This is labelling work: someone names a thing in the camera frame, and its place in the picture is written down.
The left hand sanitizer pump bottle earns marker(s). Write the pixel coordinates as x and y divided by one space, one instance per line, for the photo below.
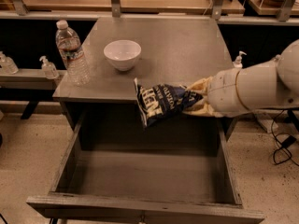
48 68

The white ceramic bowl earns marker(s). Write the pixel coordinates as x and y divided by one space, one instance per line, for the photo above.
122 54

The clear plastic water bottle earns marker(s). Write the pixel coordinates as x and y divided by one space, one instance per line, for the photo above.
72 53

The far left sanitizer bottle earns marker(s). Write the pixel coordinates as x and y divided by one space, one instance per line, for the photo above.
8 64

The grey wooden cabinet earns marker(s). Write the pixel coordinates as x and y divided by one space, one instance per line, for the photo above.
174 51

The blue chip bag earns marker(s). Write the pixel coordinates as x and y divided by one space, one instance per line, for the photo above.
163 101

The wooden shelf with metal posts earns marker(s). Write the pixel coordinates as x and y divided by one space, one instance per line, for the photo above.
248 11

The right hand sanitizer pump bottle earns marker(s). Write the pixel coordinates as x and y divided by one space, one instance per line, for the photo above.
238 60

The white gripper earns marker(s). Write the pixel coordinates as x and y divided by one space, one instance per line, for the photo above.
223 90

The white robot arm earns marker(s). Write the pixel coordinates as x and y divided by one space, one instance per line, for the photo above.
238 91

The hand sanitizer pump bottle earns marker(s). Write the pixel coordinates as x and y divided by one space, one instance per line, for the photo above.
238 60
48 68

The open grey wooden drawer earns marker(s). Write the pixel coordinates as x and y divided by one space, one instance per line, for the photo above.
175 173

